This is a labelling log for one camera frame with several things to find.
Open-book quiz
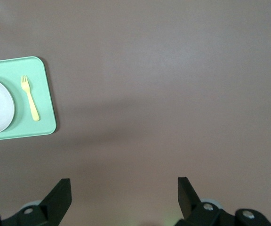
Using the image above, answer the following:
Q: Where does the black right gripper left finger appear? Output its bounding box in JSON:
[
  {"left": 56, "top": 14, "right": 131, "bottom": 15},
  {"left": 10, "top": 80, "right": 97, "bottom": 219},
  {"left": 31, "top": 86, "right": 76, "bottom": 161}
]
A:
[{"left": 0, "top": 178, "right": 72, "bottom": 226}]

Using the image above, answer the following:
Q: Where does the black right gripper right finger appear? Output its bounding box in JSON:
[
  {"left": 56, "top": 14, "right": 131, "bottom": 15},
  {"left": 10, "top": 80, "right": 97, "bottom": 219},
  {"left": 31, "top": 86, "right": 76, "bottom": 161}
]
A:
[{"left": 176, "top": 177, "right": 271, "bottom": 226}]

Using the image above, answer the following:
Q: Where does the yellow plastic fork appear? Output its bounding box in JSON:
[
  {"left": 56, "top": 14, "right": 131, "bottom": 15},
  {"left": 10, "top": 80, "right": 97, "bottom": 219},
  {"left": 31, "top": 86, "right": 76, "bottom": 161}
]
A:
[{"left": 20, "top": 75, "right": 40, "bottom": 122}]

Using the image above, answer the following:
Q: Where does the light green rectangular tray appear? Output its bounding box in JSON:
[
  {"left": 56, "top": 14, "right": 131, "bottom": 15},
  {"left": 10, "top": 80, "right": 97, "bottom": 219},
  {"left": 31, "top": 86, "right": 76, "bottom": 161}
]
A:
[{"left": 0, "top": 56, "right": 57, "bottom": 143}]

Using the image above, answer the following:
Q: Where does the brown table mat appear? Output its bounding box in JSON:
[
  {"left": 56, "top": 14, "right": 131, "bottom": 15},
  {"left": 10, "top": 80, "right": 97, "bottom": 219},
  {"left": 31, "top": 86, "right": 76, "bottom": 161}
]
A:
[{"left": 0, "top": 0, "right": 271, "bottom": 226}]

